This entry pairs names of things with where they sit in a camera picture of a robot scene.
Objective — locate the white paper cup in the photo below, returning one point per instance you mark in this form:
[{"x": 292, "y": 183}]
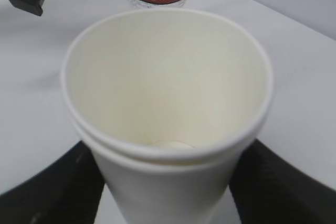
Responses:
[{"x": 167, "y": 100}]

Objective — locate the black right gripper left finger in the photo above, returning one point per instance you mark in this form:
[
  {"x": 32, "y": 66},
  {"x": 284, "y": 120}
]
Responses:
[{"x": 68, "y": 191}]

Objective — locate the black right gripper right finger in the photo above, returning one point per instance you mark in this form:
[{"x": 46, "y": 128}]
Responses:
[{"x": 267, "y": 189}]

